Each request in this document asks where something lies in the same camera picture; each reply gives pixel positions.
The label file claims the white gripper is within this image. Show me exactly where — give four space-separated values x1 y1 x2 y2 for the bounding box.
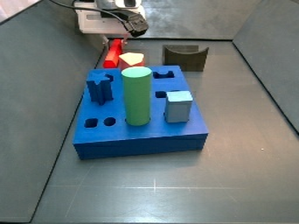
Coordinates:
74 0 146 34

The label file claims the red hexagon bar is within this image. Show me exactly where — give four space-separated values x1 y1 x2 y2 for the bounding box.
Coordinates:
103 38 123 68

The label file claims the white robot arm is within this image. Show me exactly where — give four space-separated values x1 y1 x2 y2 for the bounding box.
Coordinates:
74 0 148 37

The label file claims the red pentagon block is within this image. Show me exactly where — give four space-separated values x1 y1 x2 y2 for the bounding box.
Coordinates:
119 52 146 70

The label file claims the dark blue star peg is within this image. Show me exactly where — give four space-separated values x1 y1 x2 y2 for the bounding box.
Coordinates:
87 71 114 106

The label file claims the green cylinder peg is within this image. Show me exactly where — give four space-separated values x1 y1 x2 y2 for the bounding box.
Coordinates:
122 66 152 126

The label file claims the black curved holder stand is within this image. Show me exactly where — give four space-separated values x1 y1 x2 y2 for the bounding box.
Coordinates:
163 45 210 72

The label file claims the light blue square block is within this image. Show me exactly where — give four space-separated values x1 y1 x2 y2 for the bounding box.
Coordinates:
165 91 193 123

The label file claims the black cable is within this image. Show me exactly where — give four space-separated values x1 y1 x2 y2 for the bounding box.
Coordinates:
48 0 134 32

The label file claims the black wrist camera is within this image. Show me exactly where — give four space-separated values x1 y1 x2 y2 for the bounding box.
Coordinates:
114 10 148 38

